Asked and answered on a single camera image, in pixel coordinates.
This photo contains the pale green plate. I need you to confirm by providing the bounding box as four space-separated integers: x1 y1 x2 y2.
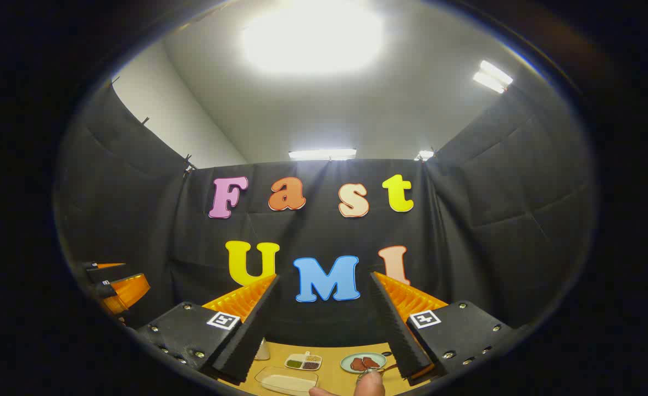
340 352 387 375

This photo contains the twin tube ceiling light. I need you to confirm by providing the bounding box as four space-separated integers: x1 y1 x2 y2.
472 59 514 94

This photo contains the white divided seasoning dish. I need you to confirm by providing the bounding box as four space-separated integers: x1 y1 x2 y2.
284 352 323 371

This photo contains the large ceiling light panel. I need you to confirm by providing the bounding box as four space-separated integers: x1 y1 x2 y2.
241 0 385 75

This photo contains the black backdrop cloth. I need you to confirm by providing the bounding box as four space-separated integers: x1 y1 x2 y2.
54 82 596 348

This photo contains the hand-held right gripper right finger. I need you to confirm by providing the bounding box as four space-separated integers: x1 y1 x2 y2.
369 271 531 386

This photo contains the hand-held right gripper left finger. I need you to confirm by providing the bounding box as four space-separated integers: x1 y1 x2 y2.
136 274 280 384

